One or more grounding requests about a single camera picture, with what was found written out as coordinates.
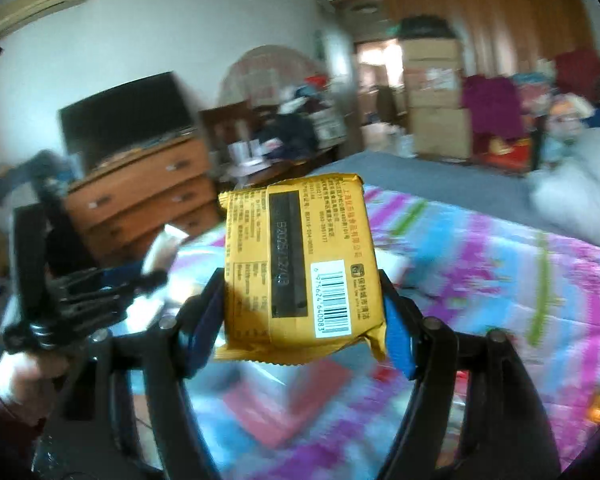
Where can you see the yellow snack packet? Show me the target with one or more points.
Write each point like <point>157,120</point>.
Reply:
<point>300,270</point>

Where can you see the black television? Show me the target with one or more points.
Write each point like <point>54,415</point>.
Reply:
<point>125,117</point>

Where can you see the grey blanket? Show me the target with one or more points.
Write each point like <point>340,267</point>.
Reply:
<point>430,180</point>

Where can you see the plush toy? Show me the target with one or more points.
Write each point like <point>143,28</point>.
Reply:
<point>567,120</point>

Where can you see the beige air conditioner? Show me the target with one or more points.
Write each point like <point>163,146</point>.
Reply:
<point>30,2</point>

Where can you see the person's left hand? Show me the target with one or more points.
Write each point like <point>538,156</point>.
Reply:
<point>22,385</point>

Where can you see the wooden dresser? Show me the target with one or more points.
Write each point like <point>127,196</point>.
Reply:
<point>140,195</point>

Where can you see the dark wooden desk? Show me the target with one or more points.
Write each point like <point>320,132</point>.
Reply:
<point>227,130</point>

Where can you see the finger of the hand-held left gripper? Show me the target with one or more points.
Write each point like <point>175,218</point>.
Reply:
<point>125,280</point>
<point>97,307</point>

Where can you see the pile of clothes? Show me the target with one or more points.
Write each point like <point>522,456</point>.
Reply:
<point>300,120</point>

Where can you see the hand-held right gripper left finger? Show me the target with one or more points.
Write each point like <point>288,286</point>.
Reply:
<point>206,317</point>

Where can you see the pink flat box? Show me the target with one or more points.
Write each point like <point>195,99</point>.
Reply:
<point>285,400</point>

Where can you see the red garment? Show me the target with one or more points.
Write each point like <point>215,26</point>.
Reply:
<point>580,72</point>

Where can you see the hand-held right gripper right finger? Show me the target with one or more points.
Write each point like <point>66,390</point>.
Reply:
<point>397,332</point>

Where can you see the red gift box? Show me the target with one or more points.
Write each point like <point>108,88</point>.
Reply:
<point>505,152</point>

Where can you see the white pillow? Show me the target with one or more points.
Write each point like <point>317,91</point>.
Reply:
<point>580,185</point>

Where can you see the round striped screen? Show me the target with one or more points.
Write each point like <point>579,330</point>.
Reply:
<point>265,70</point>

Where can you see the magenta garment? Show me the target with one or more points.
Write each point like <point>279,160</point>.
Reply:
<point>492,105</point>

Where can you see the grey door frame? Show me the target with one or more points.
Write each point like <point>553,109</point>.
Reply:
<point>342,35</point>

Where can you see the floral bedsheet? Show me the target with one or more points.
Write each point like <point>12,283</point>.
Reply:
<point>480,270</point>

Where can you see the white snack packet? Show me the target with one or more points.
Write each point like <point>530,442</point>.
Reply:
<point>162,252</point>

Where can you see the wooden wardrobe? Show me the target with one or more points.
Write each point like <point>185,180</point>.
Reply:
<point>485,5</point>

